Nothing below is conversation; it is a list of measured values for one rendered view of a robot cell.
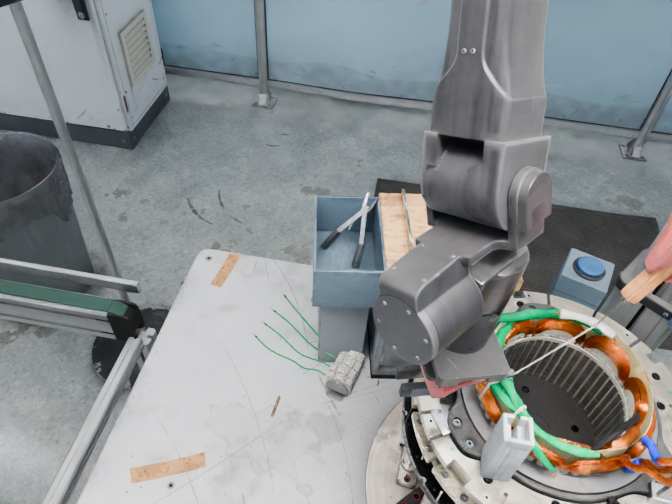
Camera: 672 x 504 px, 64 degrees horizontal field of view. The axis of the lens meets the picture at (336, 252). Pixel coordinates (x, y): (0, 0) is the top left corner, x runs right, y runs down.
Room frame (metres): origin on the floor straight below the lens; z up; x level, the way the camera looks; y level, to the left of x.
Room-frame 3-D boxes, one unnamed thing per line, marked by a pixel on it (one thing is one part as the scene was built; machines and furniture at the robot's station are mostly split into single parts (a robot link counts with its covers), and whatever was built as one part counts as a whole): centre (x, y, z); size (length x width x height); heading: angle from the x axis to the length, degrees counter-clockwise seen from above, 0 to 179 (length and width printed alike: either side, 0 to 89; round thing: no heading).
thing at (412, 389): (0.28, -0.09, 1.17); 0.04 x 0.01 x 0.02; 101
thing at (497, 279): (0.29, -0.11, 1.34); 0.07 x 0.06 x 0.07; 135
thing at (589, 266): (0.59, -0.40, 1.04); 0.04 x 0.04 x 0.01
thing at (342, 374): (0.52, -0.03, 0.80); 0.10 x 0.05 x 0.04; 157
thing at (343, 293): (0.60, -0.02, 0.92); 0.17 x 0.11 x 0.28; 4
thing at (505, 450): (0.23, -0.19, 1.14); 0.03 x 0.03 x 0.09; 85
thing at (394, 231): (0.62, -0.17, 1.05); 0.20 x 0.19 x 0.02; 94
